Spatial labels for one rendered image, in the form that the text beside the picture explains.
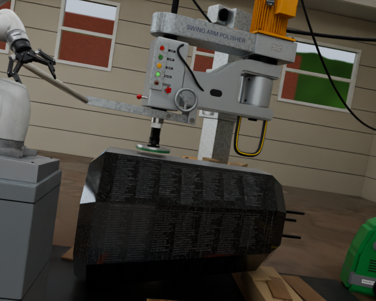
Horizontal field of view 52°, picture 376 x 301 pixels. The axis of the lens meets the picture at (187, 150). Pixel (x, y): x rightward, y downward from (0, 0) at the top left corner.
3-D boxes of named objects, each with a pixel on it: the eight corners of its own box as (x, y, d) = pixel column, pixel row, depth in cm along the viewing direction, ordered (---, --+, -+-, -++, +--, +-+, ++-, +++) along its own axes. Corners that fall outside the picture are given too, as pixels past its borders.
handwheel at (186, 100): (191, 113, 242) (195, 90, 241) (196, 114, 233) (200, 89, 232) (168, 110, 238) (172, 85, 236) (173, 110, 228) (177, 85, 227)
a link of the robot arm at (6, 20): (27, 45, 176) (-3, 48, 168) (15, 23, 182) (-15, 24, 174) (28, 27, 168) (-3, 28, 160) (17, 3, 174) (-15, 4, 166)
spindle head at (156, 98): (191, 118, 262) (202, 52, 258) (202, 119, 241) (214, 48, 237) (140, 110, 250) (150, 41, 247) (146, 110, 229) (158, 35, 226)
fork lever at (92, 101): (188, 123, 260) (189, 116, 259) (196, 125, 241) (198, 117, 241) (83, 104, 238) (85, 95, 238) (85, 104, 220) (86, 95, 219)
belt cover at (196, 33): (274, 71, 278) (278, 48, 276) (293, 68, 254) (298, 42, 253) (144, 42, 248) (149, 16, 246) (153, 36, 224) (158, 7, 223)
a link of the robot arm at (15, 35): (24, 27, 167) (30, 36, 165) (28, 42, 175) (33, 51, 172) (3, 32, 163) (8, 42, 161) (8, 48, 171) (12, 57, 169)
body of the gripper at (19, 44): (9, 42, 162) (16, 58, 159) (29, 37, 165) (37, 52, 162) (12, 55, 168) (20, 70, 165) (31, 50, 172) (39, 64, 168)
